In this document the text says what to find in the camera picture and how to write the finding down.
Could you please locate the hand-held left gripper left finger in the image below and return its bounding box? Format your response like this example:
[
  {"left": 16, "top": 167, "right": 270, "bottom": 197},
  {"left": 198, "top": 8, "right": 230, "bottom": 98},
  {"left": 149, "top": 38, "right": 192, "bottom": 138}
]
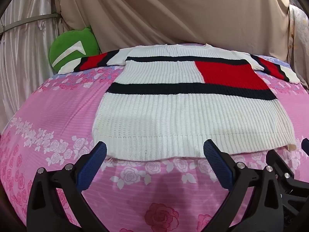
[{"left": 26, "top": 141, "right": 108, "bottom": 232}]

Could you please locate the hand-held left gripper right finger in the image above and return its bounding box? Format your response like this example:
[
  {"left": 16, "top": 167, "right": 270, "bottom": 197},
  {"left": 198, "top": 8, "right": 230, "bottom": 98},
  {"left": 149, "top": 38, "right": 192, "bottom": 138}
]
[{"left": 203, "top": 139, "right": 286, "bottom": 232}]

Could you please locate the white red black knit sweater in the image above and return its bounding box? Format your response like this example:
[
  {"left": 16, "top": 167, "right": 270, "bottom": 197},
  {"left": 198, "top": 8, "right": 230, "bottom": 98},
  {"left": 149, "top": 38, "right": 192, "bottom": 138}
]
[{"left": 58, "top": 43, "right": 301, "bottom": 162}]

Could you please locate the pink floral bed sheet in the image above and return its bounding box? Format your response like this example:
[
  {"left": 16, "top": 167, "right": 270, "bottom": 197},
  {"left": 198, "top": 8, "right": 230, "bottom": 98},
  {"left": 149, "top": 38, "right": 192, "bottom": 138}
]
[{"left": 0, "top": 42, "right": 309, "bottom": 232}]

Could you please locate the pale floral curtain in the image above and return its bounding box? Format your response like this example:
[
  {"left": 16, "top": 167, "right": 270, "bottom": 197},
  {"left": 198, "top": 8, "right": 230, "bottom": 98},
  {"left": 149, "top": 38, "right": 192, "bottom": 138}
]
[{"left": 286, "top": 3, "right": 309, "bottom": 90}]

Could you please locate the green pillow with white mark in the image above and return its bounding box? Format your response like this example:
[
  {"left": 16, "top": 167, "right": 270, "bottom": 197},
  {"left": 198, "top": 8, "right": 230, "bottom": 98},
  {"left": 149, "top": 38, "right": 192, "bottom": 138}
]
[{"left": 49, "top": 26, "right": 100, "bottom": 73}]

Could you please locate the beige curtain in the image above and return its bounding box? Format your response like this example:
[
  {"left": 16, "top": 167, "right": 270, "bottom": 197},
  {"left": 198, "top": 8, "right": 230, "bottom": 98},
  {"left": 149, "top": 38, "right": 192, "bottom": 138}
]
[{"left": 55, "top": 0, "right": 293, "bottom": 63}]

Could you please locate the grey curtain strap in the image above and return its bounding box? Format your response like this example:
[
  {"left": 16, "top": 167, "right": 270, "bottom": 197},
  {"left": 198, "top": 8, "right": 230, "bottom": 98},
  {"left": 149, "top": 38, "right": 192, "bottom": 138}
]
[{"left": 0, "top": 13, "right": 61, "bottom": 36}]

